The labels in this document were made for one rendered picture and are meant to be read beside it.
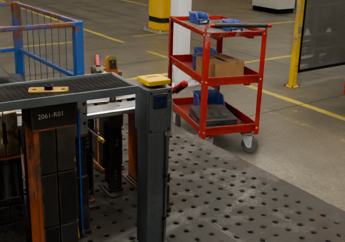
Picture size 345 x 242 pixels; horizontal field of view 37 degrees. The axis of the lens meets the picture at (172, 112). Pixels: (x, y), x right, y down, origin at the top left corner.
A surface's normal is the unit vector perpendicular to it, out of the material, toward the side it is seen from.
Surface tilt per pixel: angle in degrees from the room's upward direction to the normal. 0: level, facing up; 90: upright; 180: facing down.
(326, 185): 0
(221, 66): 90
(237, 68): 90
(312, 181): 0
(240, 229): 0
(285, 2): 90
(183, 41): 90
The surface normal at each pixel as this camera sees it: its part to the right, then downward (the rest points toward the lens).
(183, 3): 0.57, 0.28
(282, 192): 0.03, -0.95
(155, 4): -0.80, 0.17
